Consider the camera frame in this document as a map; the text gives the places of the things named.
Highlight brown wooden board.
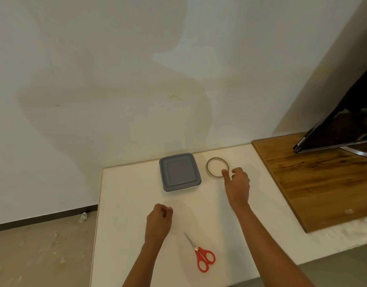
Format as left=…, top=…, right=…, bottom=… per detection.
left=252, top=132, right=367, bottom=233

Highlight person's left hand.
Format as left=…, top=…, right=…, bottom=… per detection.
left=145, top=203, right=174, bottom=246

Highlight person's right hand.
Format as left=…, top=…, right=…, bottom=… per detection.
left=221, top=167, right=250, bottom=209

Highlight person's left forearm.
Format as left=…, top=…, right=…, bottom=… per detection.
left=122, top=236, right=169, bottom=287

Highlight grey square container lid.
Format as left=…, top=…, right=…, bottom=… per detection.
left=159, top=153, right=202, bottom=193

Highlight red handled scissors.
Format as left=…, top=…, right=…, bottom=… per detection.
left=183, top=231, right=216, bottom=273

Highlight person's right forearm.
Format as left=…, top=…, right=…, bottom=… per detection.
left=231, top=202, right=316, bottom=287

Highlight black monitor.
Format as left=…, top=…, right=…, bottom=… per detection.
left=293, top=61, right=367, bottom=159

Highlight clear tape roll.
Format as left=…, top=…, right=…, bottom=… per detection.
left=206, top=157, right=230, bottom=178

